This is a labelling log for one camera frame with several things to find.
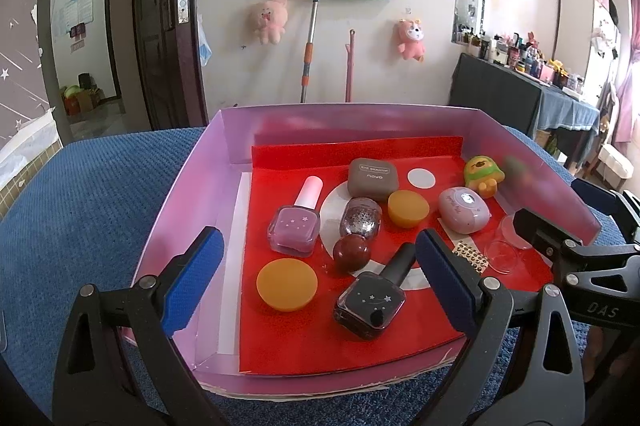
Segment dresser table with dark cloth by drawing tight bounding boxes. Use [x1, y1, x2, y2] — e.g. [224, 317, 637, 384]
[448, 53, 601, 157]

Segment yellow green squishy toy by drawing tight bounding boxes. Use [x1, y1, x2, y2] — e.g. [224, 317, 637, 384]
[462, 154, 507, 199]

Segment pink plush bear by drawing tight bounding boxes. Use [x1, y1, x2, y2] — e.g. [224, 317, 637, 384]
[251, 0, 290, 45]

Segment pink curtain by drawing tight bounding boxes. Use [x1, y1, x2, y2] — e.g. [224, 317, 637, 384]
[614, 0, 640, 144]

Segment dark brown door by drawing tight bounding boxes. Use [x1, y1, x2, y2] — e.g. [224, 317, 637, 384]
[132, 0, 208, 129]

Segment white cabinet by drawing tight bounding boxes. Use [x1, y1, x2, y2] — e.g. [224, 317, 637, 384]
[552, 0, 621, 107]

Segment pink stick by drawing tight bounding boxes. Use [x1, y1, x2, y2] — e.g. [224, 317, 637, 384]
[342, 30, 357, 103]

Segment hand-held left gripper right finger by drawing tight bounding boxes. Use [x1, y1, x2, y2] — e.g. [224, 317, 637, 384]
[415, 228, 586, 426]

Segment brown eye shadow case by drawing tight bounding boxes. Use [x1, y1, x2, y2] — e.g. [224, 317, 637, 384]
[347, 157, 400, 201]

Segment white stool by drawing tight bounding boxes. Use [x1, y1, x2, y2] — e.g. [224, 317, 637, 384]
[595, 143, 635, 189]

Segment row of cosmetic bottles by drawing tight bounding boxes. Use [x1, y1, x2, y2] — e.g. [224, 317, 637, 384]
[455, 28, 586, 94]

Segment blue plastic bag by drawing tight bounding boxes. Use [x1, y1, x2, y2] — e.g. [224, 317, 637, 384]
[197, 13, 213, 66]

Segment orange round puck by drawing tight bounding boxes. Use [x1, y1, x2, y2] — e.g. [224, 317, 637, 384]
[387, 190, 431, 228]
[256, 258, 319, 311]

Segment clear glass cup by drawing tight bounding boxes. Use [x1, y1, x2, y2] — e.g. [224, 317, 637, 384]
[484, 213, 533, 275]

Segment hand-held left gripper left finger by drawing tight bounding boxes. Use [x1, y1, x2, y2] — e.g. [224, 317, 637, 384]
[52, 226, 225, 426]

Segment person's right hand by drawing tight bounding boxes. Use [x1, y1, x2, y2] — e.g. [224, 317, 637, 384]
[582, 326, 640, 377]

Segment purple cardboard box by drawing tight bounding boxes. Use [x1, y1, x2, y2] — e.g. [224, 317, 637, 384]
[122, 104, 603, 402]

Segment lilac round hand warmer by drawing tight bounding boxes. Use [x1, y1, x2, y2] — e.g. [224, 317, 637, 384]
[438, 187, 492, 235]

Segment glitter bottle with red cap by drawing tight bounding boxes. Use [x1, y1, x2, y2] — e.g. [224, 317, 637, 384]
[332, 197, 383, 271]

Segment red paper sheet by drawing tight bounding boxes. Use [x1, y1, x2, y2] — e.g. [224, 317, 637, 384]
[239, 136, 556, 377]

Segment black nail polish bottle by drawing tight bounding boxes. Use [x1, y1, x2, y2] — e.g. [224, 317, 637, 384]
[333, 242, 418, 341]

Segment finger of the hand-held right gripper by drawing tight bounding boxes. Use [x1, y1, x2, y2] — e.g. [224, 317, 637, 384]
[570, 178, 640, 231]
[512, 207, 640, 277]

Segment hallway wall notices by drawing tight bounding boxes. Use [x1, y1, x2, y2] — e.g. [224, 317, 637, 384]
[57, 0, 96, 54]

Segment gold studded cylinder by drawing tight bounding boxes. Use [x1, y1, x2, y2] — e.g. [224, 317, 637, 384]
[452, 242, 491, 274]

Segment hallway cardboard boxes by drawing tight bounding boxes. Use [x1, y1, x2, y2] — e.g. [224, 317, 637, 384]
[60, 86, 106, 117]

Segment mop handle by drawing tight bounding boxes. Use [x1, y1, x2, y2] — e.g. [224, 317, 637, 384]
[299, 0, 322, 104]

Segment pink plush animal with horns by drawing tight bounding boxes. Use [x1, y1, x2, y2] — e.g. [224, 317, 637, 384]
[396, 18, 427, 62]

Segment purple nail polish bottle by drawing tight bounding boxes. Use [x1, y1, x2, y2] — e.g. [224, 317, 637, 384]
[266, 176, 323, 257]

